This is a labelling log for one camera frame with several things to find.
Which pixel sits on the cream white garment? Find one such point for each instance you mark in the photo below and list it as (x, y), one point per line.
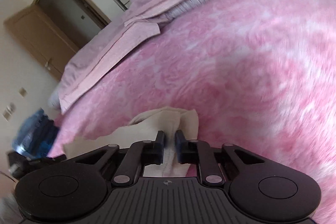
(145, 126)

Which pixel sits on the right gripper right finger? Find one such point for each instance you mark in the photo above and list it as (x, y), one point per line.
(200, 154)

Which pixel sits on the stack of folded blue clothes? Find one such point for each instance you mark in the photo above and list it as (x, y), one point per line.
(36, 136)

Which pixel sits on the brown wooden door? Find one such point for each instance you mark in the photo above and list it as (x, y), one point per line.
(38, 34)

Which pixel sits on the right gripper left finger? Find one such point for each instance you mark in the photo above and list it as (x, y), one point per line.
(139, 155)

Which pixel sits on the pink pillow far side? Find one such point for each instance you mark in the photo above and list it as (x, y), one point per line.
(97, 58)

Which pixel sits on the pink floral bed blanket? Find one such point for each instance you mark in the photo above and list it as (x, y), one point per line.
(259, 73)

